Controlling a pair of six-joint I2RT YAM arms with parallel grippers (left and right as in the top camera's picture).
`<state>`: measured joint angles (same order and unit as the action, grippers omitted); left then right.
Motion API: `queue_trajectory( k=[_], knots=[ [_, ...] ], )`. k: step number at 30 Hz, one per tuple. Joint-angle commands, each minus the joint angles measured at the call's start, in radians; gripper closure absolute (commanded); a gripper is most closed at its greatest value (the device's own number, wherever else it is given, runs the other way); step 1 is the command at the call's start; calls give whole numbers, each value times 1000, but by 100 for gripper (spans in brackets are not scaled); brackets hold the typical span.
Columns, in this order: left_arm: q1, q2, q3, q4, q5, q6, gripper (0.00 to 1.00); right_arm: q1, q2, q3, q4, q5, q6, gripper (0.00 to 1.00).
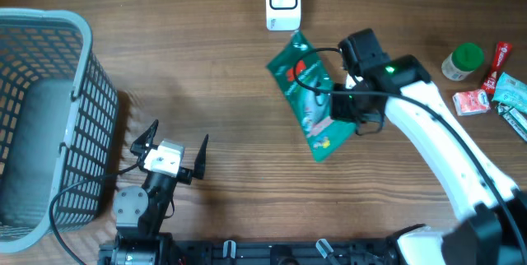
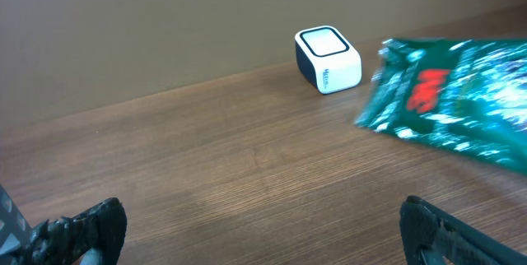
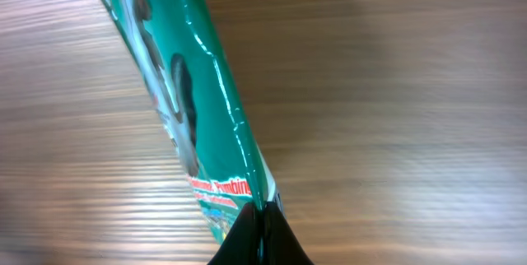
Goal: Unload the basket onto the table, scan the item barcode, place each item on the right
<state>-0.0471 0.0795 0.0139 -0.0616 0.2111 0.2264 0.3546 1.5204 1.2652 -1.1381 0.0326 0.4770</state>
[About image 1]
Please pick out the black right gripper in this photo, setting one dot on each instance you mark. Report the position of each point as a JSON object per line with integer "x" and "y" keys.
{"x": 338, "y": 110}

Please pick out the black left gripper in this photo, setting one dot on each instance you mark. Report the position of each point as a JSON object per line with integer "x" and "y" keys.
{"x": 142, "y": 144}

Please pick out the green snack bag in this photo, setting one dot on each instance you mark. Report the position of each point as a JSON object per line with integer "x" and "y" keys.
{"x": 298, "y": 59}

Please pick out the orange tissue pack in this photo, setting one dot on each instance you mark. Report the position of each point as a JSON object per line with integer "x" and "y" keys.
{"x": 471, "y": 102}

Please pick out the green lid peanut butter jar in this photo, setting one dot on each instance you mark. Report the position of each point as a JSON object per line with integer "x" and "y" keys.
{"x": 465, "y": 59}

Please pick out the teal wet wipes pack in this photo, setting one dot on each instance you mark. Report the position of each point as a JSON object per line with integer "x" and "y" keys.
{"x": 510, "y": 91}

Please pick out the red candy bar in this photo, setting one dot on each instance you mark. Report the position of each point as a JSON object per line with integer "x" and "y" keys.
{"x": 502, "y": 52}

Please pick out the green white small packet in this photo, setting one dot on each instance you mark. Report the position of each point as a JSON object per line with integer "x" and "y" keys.
{"x": 515, "y": 119}

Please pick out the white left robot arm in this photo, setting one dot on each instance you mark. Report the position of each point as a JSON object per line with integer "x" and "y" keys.
{"x": 140, "y": 210}

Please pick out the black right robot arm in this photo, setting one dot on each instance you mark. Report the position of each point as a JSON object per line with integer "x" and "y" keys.
{"x": 488, "y": 204}

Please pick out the white barcode scanner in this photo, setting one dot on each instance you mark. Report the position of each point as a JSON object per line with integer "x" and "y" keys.
{"x": 283, "y": 15}

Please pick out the grey plastic shopping basket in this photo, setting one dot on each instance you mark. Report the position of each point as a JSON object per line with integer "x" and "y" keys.
{"x": 58, "y": 115}

